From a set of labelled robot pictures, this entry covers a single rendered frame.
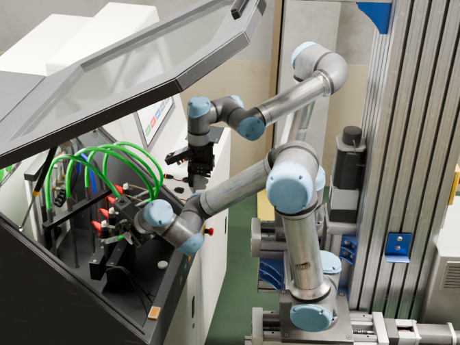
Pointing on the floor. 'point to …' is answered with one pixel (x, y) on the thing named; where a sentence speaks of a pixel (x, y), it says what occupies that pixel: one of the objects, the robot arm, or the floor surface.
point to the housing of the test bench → (33, 58)
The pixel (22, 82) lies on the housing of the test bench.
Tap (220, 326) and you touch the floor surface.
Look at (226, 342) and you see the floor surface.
